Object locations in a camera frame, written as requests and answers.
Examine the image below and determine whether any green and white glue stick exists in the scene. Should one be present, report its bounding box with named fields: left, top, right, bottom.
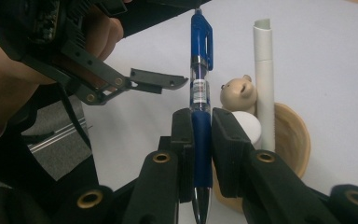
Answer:
left=231, top=110, right=263, bottom=147

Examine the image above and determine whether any blue ballpoint pen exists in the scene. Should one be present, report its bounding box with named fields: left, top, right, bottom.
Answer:
left=189, top=8, right=214, bottom=224

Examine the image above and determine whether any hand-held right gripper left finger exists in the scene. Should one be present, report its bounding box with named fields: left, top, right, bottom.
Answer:
left=159, top=107, right=195, bottom=203

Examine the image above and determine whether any aluminium rail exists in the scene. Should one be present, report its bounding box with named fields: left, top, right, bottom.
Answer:
left=27, top=122, right=90, bottom=154

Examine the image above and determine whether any white pen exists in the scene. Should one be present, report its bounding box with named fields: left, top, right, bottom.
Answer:
left=253, top=18, right=276, bottom=153

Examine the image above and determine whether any wooden pen holder with bear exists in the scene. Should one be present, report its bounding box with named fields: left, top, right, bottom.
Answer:
left=212, top=74, right=311, bottom=215

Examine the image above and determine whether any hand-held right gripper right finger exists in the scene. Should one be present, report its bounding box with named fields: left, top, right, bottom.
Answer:
left=212, top=106, right=256, bottom=199

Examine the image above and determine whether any white board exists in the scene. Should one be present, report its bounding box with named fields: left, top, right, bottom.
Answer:
left=80, top=0, right=358, bottom=224

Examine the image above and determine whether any left hand-held gripper black cable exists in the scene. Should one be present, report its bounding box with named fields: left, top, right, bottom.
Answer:
left=57, top=82, right=92, bottom=150

